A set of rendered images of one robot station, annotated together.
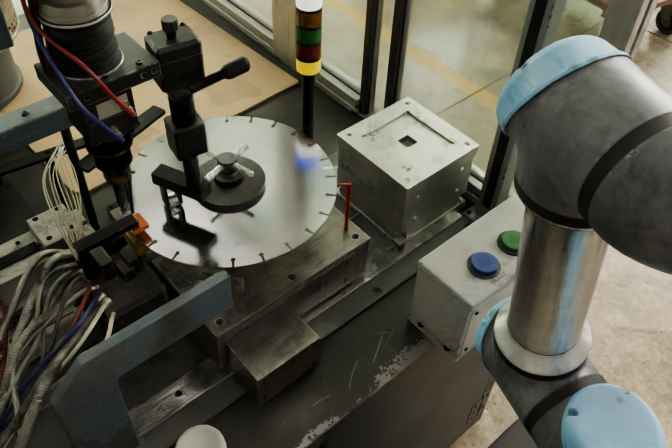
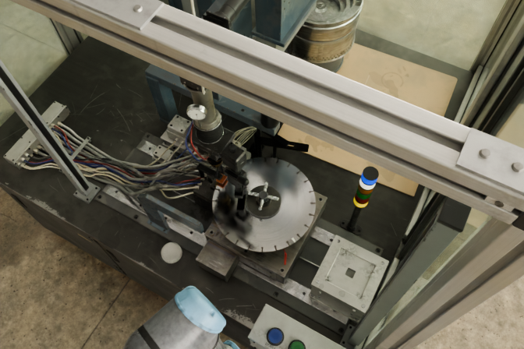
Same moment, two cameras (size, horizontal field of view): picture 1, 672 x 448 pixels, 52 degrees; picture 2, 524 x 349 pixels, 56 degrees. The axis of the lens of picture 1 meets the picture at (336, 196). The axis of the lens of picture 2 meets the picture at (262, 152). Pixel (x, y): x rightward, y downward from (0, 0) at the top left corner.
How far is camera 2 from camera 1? 1.03 m
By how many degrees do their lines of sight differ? 45
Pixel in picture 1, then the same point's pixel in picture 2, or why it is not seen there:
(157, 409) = (182, 228)
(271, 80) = (405, 181)
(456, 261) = (272, 322)
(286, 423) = (194, 280)
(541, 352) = not seen: outside the picture
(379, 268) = (288, 290)
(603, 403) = not seen: outside the picture
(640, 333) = not seen: outside the picture
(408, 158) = (336, 277)
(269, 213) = (253, 226)
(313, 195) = (271, 240)
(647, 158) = (134, 338)
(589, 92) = (166, 313)
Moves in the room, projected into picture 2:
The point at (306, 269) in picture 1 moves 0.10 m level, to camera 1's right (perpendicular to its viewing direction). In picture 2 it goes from (253, 255) to (262, 284)
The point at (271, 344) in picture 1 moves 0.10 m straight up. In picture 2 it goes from (214, 257) to (210, 247)
